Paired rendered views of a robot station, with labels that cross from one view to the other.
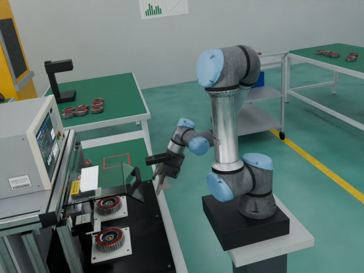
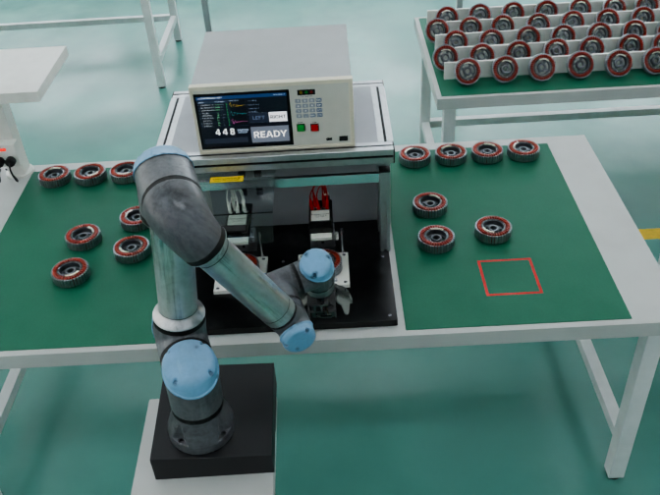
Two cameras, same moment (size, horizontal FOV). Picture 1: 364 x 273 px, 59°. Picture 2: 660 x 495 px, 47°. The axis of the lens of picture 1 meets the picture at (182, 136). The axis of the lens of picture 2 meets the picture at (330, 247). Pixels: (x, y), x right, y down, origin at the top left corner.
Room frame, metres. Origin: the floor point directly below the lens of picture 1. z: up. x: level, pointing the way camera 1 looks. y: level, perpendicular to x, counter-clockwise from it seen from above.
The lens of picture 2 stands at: (1.61, -1.34, 2.20)
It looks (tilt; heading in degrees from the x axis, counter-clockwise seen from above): 38 degrees down; 101
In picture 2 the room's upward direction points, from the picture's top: 4 degrees counter-clockwise
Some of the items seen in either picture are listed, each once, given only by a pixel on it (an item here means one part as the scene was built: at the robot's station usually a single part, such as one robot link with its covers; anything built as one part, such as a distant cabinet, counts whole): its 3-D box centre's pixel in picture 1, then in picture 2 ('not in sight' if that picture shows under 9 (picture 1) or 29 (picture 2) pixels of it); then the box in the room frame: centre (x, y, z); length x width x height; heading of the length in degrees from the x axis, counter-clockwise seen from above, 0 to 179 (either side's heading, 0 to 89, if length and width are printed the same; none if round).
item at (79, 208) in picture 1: (77, 212); (322, 235); (1.23, 0.51, 0.80); 0.08 x 0.05 x 0.06; 10
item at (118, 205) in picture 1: (109, 204); (322, 263); (1.26, 0.37, 0.80); 0.11 x 0.11 x 0.04
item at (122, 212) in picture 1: (110, 208); (323, 270); (1.26, 0.37, 0.78); 0.15 x 0.15 x 0.01; 10
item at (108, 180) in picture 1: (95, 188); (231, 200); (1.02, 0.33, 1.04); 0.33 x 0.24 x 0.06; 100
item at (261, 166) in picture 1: (255, 171); (192, 377); (1.08, -0.27, 0.99); 0.13 x 0.12 x 0.14; 117
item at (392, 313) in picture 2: (108, 228); (283, 273); (1.13, 0.36, 0.76); 0.64 x 0.47 x 0.02; 10
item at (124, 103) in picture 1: (96, 127); not in sight; (3.44, 0.94, 0.37); 1.85 x 1.10 x 0.75; 10
